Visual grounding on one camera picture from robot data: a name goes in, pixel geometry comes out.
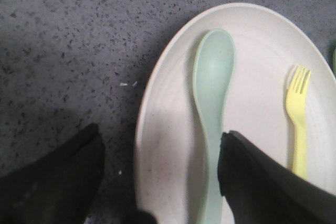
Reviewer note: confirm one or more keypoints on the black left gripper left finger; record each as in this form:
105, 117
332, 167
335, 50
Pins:
58, 188

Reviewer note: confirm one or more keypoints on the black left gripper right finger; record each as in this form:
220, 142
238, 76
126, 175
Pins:
260, 190

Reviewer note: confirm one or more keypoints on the white round plate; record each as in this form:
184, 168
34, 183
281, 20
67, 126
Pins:
169, 147

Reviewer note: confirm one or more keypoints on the yellow plastic fork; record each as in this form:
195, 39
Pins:
296, 110

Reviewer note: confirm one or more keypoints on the pale green plastic spoon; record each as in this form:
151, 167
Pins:
212, 72

